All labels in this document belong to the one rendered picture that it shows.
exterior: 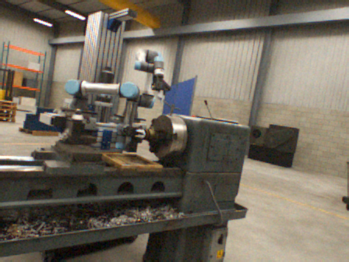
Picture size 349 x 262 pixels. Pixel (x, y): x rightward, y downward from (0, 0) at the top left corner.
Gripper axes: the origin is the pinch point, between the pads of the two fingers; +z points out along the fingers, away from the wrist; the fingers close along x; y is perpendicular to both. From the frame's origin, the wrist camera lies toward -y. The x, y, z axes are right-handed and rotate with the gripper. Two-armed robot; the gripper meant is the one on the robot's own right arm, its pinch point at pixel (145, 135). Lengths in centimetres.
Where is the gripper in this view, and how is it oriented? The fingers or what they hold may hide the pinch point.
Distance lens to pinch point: 180.2
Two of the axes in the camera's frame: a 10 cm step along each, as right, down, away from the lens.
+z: 5.8, 1.4, -8.0
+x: 1.6, -9.9, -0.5
